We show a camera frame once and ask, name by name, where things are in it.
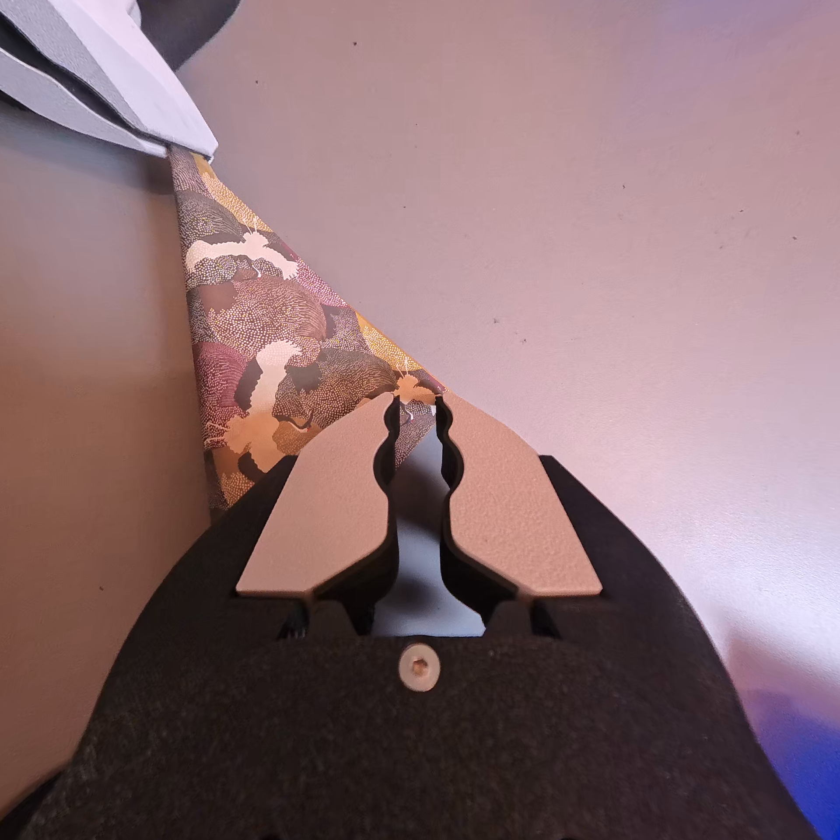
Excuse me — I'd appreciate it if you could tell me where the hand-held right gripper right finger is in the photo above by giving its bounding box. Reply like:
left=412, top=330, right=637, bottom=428
left=436, top=392, right=605, bottom=618

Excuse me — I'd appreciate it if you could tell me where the tan backed camouflage paper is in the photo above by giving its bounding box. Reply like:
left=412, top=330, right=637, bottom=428
left=166, top=145, right=448, bottom=515

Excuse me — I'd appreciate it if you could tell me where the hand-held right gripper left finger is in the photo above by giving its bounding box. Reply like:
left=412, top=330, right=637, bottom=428
left=234, top=394, right=400, bottom=618

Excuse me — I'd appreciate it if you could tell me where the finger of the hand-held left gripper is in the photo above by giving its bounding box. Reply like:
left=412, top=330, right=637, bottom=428
left=0, top=20, right=172, bottom=160
left=0, top=0, right=220, bottom=161

